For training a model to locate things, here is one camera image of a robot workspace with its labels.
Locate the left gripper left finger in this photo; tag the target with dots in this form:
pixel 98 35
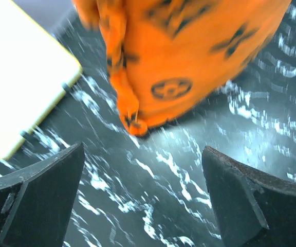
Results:
pixel 36 201

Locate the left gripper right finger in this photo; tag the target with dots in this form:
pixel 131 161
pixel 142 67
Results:
pixel 252 208

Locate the orange patterned pillowcase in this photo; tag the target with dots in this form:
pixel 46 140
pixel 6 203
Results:
pixel 164 57

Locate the small whiteboard yellow frame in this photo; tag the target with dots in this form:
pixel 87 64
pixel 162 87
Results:
pixel 35 73

